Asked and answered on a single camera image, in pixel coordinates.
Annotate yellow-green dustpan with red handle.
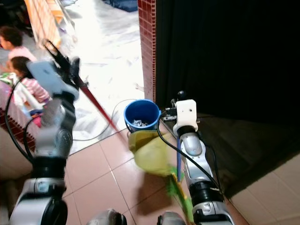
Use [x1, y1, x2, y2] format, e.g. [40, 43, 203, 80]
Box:
[79, 83, 175, 178]

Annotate blue plastic bucket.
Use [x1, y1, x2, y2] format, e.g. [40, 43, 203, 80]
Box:
[123, 98, 162, 134]

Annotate white crumpled trash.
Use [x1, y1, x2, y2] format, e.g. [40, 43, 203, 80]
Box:
[131, 119, 153, 128]

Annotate orange woven furniture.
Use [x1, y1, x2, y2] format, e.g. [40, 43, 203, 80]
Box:
[23, 0, 62, 48]

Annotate child in striped shirt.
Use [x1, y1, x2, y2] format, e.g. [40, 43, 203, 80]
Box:
[9, 56, 50, 105]

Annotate child in pink shirt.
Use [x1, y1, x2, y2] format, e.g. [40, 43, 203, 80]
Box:
[0, 25, 36, 62]

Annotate dark blue mat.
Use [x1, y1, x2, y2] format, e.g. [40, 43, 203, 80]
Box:
[103, 0, 139, 12]

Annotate grey robot right leg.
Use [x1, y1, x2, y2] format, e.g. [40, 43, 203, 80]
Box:
[157, 210, 188, 225]

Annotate grey robot leg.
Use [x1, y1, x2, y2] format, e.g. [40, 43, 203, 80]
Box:
[86, 208, 128, 225]
[157, 210, 188, 225]

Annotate grey robot left leg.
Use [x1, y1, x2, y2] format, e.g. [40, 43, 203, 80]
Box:
[86, 208, 128, 225]

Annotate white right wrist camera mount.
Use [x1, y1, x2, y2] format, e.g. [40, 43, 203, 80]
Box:
[172, 99, 198, 137]

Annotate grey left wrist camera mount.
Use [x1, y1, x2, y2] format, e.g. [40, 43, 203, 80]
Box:
[27, 59, 78, 100]

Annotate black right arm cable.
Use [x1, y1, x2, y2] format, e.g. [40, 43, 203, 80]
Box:
[157, 112, 222, 189]

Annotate long black left arm cable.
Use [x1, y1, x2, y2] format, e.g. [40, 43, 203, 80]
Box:
[4, 76, 36, 163]

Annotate short black left arm cable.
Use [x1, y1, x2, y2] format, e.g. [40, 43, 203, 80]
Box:
[22, 114, 44, 158]

